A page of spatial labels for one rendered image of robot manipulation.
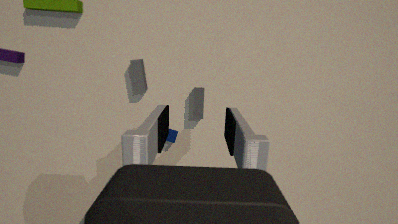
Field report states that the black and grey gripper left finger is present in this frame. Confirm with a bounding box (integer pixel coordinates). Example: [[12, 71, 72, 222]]
[[122, 105, 169, 166]]

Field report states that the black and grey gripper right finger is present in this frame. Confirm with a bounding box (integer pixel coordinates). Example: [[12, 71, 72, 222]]
[[224, 107, 270, 172]]

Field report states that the grey rectangular block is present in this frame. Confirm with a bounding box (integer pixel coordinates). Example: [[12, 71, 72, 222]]
[[130, 59, 148, 92], [193, 87, 204, 119]]

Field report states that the purple rod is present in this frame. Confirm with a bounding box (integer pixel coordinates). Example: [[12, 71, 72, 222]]
[[0, 48, 25, 63]]

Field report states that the small blue block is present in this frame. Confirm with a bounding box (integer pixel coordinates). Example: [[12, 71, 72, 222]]
[[166, 129, 178, 143]]

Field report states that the lime green rod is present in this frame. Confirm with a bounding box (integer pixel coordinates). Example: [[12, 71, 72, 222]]
[[23, 0, 83, 13]]

